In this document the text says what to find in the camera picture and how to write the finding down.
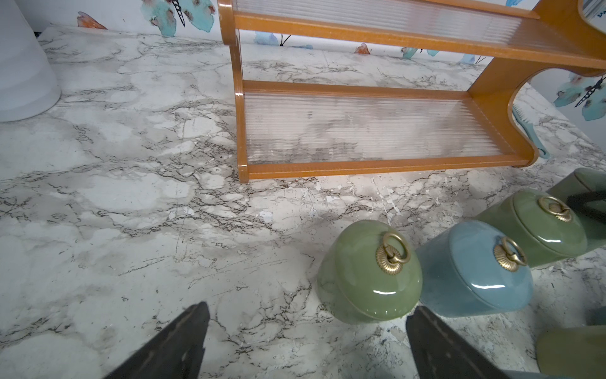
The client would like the light blue brush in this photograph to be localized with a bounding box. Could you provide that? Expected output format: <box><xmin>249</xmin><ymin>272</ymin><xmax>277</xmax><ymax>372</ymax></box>
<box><xmin>512</xmin><ymin>104</ymin><xmax>551</xmax><ymax>159</ymax></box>

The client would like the wooden three-tier shelf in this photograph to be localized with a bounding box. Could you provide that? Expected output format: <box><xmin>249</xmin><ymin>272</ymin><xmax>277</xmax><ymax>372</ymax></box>
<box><xmin>219</xmin><ymin>1</ymin><xmax>605</xmax><ymax>183</ymax></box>

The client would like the potted flower plant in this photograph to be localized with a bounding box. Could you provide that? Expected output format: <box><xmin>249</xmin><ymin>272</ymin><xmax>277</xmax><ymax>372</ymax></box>
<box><xmin>1</xmin><ymin>1</ymin><xmax>62</xmax><ymax>123</ymax></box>

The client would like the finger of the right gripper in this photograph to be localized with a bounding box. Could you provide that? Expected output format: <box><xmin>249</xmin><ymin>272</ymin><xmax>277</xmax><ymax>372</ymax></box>
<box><xmin>566</xmin><ymin>190</ymin><xmax>606</xmax><ymax>224</ymax></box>

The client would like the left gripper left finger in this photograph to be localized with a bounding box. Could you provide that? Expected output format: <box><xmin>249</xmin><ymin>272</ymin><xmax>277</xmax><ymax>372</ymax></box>
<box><xmin>107</xmin><ymin>302</ymin><xmax>210</xmax><ymax>379</ymax></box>

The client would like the green canister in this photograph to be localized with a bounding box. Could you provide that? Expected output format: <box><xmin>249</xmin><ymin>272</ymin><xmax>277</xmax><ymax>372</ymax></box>
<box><xmin>474</xmin><ymin>189</ymin><xmax>588</xmax><ymax>268</ymax></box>
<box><xmin>317</xmin><ymin>220</ymin><xmax>423</xmax><ymax>325</ymax></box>
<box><xmin>547</xmin><ymin>167</ymin><xmax>605</xmax><ymax>252</ymax></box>

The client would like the blue canister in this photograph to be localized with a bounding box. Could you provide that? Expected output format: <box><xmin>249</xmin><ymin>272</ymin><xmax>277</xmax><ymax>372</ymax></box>
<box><xmin>417</xmin><ymin>220</ymin><xmax>533</xmax><ymax>317</ymax></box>

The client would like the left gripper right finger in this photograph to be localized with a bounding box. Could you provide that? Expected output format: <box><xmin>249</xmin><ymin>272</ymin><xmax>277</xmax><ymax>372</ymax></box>
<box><xmin>406</xmin><ymin>306</ymin><xmax>507</xmax><ymax>379</ymax></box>

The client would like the yellow tea canister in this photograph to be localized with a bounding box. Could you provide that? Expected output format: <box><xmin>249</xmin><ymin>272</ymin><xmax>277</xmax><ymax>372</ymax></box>
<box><xmin>536</xmin><ymin>325</ymin><xmax>605</xmax><ymax>378</ymax></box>

